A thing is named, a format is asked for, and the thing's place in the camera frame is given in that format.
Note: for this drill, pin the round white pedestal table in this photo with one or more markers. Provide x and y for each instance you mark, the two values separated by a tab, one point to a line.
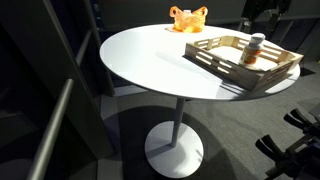
153	58

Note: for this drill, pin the wooden slatted crate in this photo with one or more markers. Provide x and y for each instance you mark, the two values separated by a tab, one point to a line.
222	56

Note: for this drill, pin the white bottle in bag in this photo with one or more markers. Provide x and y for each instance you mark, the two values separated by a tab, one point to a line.
187	12

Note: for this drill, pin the grey metal handrail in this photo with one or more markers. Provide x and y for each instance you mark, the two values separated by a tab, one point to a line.
62	148

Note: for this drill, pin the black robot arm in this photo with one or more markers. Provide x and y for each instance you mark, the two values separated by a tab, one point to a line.
254	8

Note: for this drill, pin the pill bottle with orange label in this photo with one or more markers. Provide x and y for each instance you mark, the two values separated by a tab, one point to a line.
250	54

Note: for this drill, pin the white bottle cap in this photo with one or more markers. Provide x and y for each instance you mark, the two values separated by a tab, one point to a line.
257	38

